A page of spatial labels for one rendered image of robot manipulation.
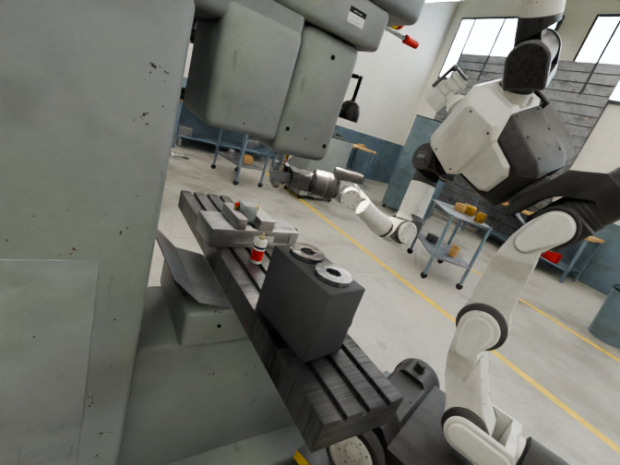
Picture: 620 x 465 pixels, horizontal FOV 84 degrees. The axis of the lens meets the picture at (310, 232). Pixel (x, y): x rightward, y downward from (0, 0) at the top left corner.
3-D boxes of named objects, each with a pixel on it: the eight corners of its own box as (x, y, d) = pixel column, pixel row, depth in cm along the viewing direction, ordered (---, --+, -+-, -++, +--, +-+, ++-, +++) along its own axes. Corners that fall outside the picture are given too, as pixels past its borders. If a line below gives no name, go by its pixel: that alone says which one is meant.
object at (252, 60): (243, 123, 106) (265, 32, 98) (276, 142, 88) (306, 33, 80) (180, 106, 95) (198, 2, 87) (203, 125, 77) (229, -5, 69)
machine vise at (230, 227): (277, 232, 146) (283, 208, 142) (294, 248, 135) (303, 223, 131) (195, 227, 124) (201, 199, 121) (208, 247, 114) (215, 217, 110)
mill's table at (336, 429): (225, 210, 172) (229, 196, 170) (391, 422, 80) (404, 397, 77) (177, 206, 159) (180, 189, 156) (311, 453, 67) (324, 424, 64)
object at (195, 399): (279, 375, 180) (314, 280, 160) (308, 428, 156) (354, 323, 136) (100, 413, 133) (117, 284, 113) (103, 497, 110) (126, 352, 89)
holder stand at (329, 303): (290, 300, 100) (311, 239, 93) (339, 351, 85) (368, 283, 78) (255, 305, 92) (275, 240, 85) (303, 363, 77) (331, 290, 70)
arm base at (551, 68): (548, 86, 94) (506, 73, 98) (578, 34, 84) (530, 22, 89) (536, 104, 85) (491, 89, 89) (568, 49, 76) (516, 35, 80)
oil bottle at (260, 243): (258, 258, 117) (267, 230, 114) (263, 264, 114) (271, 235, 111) (247, 258, 115) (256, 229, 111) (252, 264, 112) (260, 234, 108)
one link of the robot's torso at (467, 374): (494, 435, 117) (518, 303, 110) (482, 471, 102) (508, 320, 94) (448, 413, 127) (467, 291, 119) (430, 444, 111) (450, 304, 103)
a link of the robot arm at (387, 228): (352, 216, 121) (384, 246, 129) (368, 221, 112) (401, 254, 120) (370, 192, 122) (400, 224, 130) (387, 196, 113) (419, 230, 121)
